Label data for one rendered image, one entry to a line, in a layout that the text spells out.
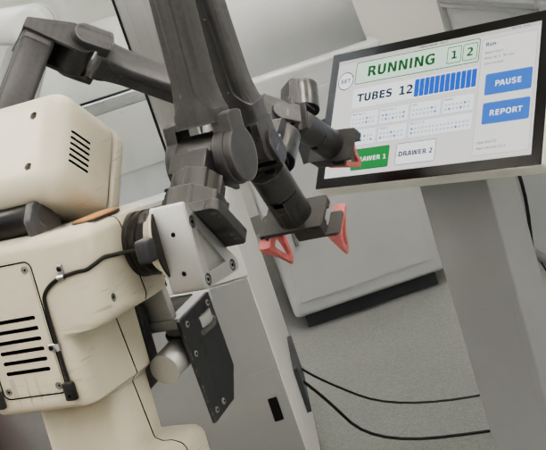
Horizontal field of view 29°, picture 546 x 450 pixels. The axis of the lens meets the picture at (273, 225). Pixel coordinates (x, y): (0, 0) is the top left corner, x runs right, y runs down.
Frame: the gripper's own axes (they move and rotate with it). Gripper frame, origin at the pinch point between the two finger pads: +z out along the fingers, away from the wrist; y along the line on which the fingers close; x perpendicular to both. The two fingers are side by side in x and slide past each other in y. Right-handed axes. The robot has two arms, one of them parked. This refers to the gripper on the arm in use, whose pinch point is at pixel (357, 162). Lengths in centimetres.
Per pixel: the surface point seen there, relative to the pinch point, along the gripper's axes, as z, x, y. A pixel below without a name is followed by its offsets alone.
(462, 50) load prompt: 2.7, -23.4, -18.9
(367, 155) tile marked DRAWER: 4.1, -3.2, 1.0
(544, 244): 192, -48, 54
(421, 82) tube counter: 3.1, -17.8, -10.1
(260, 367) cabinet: 24, 38, 36
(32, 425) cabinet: -3, 60, 77
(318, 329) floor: 161, -5, 129
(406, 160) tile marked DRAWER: 3.9, -1.3, -8.9
